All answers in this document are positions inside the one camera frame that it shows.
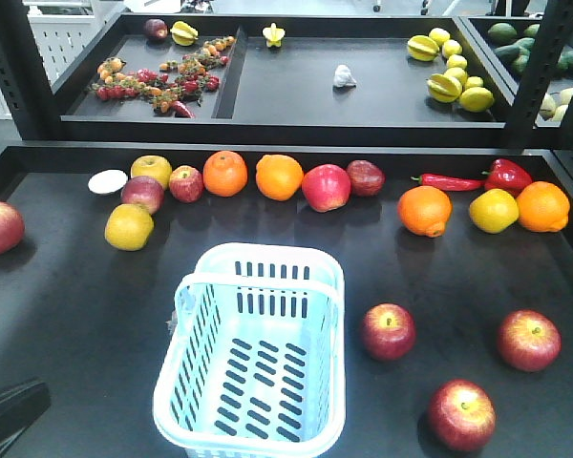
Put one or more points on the light blue plastic basket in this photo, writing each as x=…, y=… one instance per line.
x=256, y=362

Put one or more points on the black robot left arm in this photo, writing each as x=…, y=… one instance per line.
x=20, y=406

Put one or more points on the orange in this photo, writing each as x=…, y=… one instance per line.
x=225, y=174
x=278, y=177
x=425, y=211
x=544, y=207

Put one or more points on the large red apple row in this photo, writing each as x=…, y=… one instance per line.
x=326, y=187

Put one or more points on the orange left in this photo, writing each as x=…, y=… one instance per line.
x=225, y=174

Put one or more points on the dark red apple row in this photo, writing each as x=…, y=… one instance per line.
x=366, y=179

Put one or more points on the small red apple row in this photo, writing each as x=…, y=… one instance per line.
x=186, y=184

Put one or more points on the yellow apple back left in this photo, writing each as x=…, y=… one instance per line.
x=157, y=167

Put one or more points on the yellow apple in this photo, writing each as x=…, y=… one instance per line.
x=157, y=167
x=129, y=227
x=494, y=211

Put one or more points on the white garlic bulb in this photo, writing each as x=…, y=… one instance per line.
x=343, y=78

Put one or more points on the red chili pepper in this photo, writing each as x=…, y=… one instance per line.
x=445, y=183

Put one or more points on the black upper display tray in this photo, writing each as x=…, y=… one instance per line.
x=286, y=96

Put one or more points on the cherry tomato pile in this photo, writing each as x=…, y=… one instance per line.
x=174, y=87

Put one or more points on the black wooden display stand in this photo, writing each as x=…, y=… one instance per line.
x=90, y=321

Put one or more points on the starfruit upper middle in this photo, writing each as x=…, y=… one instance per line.
x=273, y=35

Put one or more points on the starfruit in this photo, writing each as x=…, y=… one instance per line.
x=273, y=35
x=183, y=34
x=443, y=88
x=422, y=48

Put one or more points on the yellow apple right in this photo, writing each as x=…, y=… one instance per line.
x=494, y=211

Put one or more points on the starfruit lower right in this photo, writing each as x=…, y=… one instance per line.
x=443, y=88

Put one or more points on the starfruit upper left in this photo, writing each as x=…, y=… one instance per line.
x=183, y=34

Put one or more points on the red bell pepper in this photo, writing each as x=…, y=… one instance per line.
x=508, y=176

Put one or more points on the starfruit upper right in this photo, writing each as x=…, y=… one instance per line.
x=422, y=48

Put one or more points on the yellow lemon front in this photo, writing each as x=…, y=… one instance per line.
x=476, y=100

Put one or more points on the dark apple upper tray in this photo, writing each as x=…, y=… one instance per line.
x=155, y=30

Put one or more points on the orange far right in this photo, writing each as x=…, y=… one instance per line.
x=544, y=207

